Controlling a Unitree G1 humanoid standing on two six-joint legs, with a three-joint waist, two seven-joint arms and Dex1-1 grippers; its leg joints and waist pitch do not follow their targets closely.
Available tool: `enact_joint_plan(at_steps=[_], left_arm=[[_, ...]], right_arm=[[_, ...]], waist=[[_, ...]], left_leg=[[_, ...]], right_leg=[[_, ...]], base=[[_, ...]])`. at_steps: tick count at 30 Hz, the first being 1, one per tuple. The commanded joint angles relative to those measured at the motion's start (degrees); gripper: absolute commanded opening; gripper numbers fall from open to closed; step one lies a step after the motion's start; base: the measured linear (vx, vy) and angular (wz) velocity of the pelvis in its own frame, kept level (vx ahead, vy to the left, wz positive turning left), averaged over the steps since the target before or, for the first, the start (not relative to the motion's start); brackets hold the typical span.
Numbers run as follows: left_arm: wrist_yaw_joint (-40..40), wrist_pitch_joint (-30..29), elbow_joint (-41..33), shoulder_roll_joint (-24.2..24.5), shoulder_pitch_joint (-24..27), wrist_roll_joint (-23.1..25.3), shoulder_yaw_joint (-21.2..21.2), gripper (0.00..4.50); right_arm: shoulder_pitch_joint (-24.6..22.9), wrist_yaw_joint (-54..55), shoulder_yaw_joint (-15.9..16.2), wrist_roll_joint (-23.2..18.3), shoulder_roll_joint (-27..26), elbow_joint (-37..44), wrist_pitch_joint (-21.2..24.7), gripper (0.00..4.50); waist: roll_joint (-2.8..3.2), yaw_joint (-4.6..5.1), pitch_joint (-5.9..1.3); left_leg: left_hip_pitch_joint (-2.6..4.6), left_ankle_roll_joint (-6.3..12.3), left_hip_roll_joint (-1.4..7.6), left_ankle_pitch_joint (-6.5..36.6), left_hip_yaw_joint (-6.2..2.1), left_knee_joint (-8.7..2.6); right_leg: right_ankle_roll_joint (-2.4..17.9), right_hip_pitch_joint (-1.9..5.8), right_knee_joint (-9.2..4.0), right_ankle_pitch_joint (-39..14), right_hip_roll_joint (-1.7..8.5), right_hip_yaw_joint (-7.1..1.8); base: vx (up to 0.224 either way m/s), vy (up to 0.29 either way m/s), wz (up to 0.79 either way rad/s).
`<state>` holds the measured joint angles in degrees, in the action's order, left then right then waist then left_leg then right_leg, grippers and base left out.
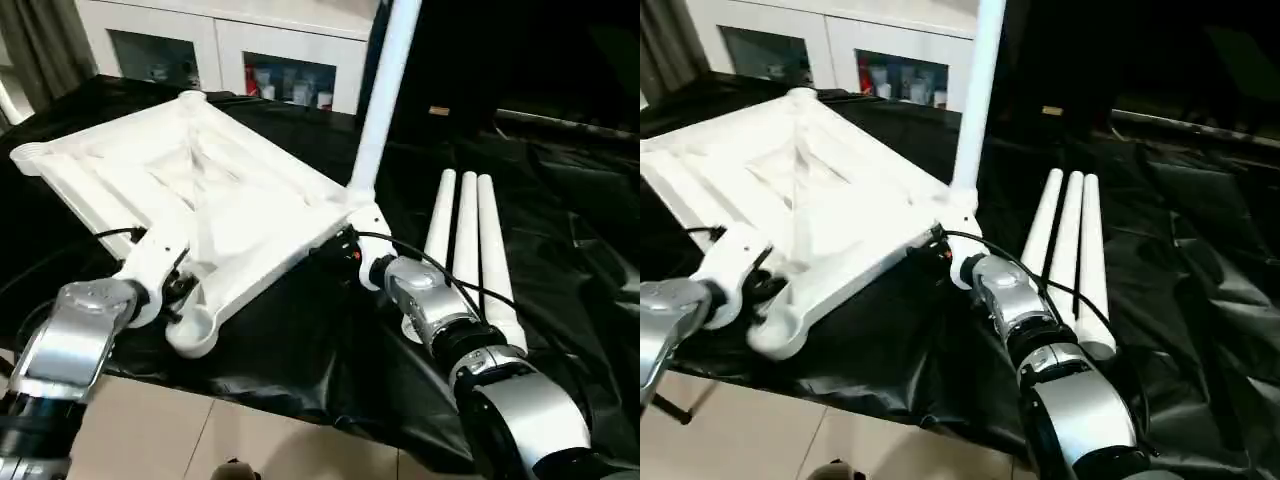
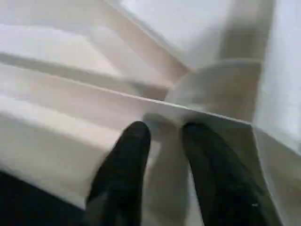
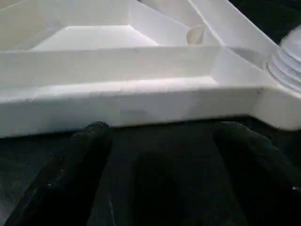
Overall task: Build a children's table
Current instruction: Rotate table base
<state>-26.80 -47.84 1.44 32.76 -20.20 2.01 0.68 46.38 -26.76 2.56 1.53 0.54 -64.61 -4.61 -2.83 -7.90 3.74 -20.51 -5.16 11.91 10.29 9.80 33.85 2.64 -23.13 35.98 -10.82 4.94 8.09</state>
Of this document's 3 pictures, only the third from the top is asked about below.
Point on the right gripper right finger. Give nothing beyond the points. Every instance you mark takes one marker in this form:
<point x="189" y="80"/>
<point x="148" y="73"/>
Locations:
<point x="263" y="179"/>

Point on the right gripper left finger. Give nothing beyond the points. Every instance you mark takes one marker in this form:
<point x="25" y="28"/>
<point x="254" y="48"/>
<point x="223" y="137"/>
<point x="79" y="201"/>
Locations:
<point x="70" y="179"/>

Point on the white plastic table top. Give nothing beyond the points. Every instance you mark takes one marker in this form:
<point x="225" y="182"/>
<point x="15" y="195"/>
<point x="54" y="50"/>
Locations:
<point x="117" y="70"/>

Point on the white plastic table leg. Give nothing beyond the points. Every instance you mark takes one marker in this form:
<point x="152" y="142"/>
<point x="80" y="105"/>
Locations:
<point x="289" y="61"/>

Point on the black mat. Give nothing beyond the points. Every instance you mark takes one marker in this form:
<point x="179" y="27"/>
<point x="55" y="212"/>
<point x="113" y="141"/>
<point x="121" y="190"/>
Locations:
<point x="164" y="179"/>

